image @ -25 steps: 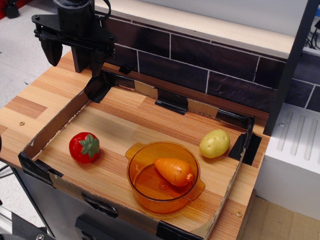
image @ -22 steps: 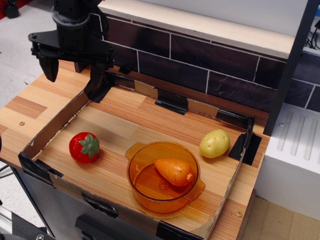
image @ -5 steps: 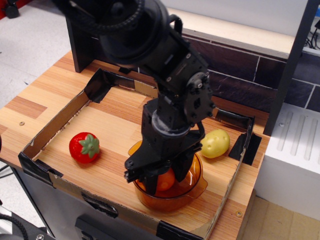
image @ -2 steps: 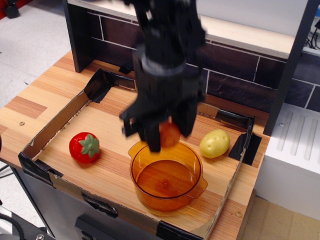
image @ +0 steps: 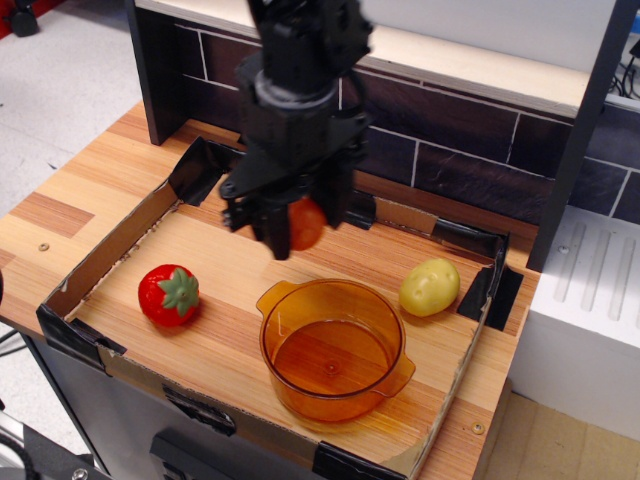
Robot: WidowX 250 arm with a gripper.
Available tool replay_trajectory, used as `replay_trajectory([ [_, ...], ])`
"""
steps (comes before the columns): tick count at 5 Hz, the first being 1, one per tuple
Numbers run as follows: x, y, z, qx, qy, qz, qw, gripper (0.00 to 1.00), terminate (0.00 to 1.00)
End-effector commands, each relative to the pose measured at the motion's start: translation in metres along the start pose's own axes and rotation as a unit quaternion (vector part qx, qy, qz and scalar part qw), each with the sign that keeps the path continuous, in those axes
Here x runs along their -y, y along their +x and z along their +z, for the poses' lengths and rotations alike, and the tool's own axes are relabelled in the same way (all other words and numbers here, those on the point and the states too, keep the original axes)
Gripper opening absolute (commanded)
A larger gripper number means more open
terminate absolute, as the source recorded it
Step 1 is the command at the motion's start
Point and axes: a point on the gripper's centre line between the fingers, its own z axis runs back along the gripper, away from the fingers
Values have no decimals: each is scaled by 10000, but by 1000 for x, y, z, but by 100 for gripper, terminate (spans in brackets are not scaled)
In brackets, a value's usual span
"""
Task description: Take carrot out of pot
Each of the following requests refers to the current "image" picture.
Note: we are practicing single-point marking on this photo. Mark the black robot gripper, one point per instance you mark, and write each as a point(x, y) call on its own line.
point(291, 154)

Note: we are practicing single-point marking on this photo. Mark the orange toy carrot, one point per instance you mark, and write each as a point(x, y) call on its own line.
point(306, 221)

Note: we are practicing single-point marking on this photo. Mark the orange transparent plastic pot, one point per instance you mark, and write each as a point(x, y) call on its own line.
point(335, 349)

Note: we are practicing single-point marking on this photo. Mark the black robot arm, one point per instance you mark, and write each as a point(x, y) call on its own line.
point(308, 53)

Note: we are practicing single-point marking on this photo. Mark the taped cardboard fence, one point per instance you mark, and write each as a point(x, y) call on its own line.
point(196, 400)

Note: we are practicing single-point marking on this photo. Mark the yellow toy potato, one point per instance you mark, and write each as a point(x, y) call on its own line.
point(430, 288)

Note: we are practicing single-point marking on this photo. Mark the red toy strawberry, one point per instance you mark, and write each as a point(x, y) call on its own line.
point(168, 295)

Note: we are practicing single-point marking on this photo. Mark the dark tile backsplash panel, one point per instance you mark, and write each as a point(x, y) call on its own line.
point(467, 124)

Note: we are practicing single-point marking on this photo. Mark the white ribbed sink unit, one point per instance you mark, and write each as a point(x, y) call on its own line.
point(579, 349)

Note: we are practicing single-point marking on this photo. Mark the black vertical post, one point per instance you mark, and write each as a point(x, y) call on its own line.
point(605, 65)

